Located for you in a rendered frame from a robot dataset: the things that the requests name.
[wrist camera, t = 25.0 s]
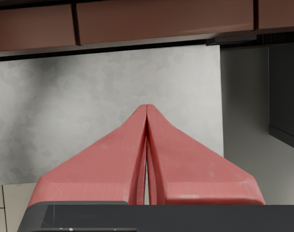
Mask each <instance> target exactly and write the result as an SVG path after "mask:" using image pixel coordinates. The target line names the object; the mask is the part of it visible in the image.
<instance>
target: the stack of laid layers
mask: <svg viewBox="0 0 294 232"><path fill-rule="evenodd" d="M77 1H88V0H0V8H10V7H21V6H35V5H46V4H56V3H67V2H77Z"/></svg>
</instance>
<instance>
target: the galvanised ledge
mask: <svg viewBox="0 0 294 232"><path fill-rule="evenodd" d="M141 104H146V105H147V104H153V105H154V106H155V107H156V108H157V109H158V110H159V111H160V112H161V113H162V114H163V116H164V117H165V118H166V119H167V120H168V121H169V122H170V123H171V124H172V125H173V126H175V127H176V128H178V129H179V130H181V131H182V132H184V133H185V134H187V135H189V136H190V137H192V138H193V139H195V140H197V141H198V142H200V143H201V144H203V145H205V146H206V147H207V148H209V149H211V150H212V151H214V152H216V153H217V154H219V155H220V156H222V157H223V158H224V142H223V117H222V93H221V69H220V45H214V46H206V44H199V45H188V46H173V47H162V48H151V49H140V50H129V51H118V52H103V53H92V54H81V55H70V56H59V57H48V58H33V59H22V60H12V61H0V186H2V185H14V184H26V183H37V182H38V181H39V179H40V177H41V176H43V175H44V174H46V173H48V172H49V171H51V170H52V169H54V168H55V167H57V166H58V165H60V164H62V163H63V162H65V161H67V160H68V159H70V158H71V157H73V156H74V155H76V154H77V153H79V152H80V151H82V150H84V149H85V148H87V147H88V146H90V145H92V144H93V143H95V142H96V141H98V140H99V139H101V138H103V137H104V136H105V135H107V134H109V133H110V132H112V131H114V130H115V129H117V128H118V127H120V126H121V125H122V124H123V123H124V122H125V121H126V120H127V119H128V118H129V117H130V115H131V114H132V113H133V112H134V111H135V110H136V109H137V108H138V107H139V106H140V105H141Z"/></svg>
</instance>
